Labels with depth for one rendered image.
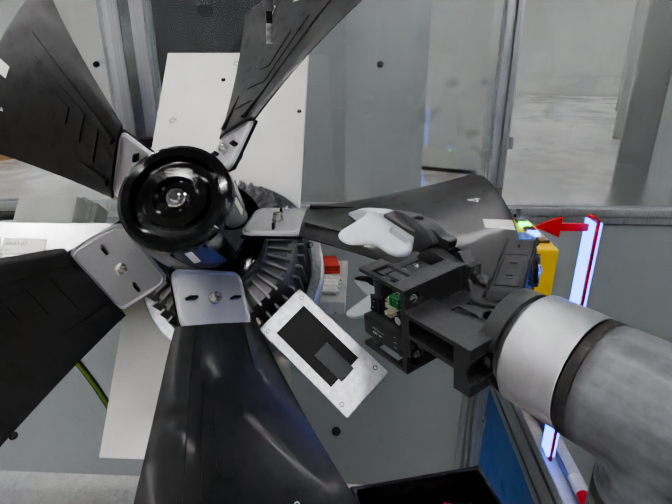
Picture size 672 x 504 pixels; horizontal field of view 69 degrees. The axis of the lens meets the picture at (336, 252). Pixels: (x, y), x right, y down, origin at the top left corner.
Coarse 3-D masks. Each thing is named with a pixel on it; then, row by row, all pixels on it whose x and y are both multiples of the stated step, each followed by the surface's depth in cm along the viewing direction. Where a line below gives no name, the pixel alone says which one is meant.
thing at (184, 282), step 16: (176, 272) 51; (192, 272) 52; (208, 272) 54; (224, 272) 55; (176, 288) 50; (192, 288) 52; (208, 288) 53; (224, 288) 55; (240, 288) 56; (176, 304) 49; (192, 304) 51; (208, 304) 52; (224, 304) 54; (240, 304) 55; (192, 320) 50; (208, 320) 51; (224, 320) 53; (240, 320) 54
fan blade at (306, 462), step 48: (192, 336) 49; (240, 336) 53; (192, 384) 47; (240, 384) 50; (192, 432) 45; (240, 432) 47; (288, 432) 51; (144, 480) 42; (192, 480) 43; (240, 480) 45; (288, 480) 48; (336, 480) 51
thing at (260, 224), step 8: (264, 208) 59; (272, 208) 59; (288, 208) 59; (296, 208) 59; (256, 216) 57; (264, 216) 57; (272, 216) 57; (288, 216) 57; (296, 216) 57; (248, 224) 54; (256, 224) 54; (264, 224) 54; (280, 224) 54; (288, 224) 54; (296, 224) 54; (248, 232) 52; (256, 232) 52; (264, 232) 52; (272, 232) 52; (280, 232) 51; (288, 232) 51; (296, 232) 52
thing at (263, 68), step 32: (288, 0) 65; (320, 0) 60; (352, 0) 57; (256, 32) 68; (288, 32) 60; (320, 32) 57; (256, 64) 63; (288, 64) 57; (256, 96) 57; (224, 128) 61
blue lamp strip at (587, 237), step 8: (592, 224) 53; (584, 232) 55; (592, 232) 53; (584, 240) 55; (592, 240) 54; (584, 248) 55; (584, 256) 55; (584, 264) 55; (576, 272) 57; (584, 272) 55; (576, 280) 57; (584, 280) 55; (576, 288) 57; (576, 296) 57; (544, 432) 66; (552, 432) 63; (544, 440) 66; (544, 448) 66
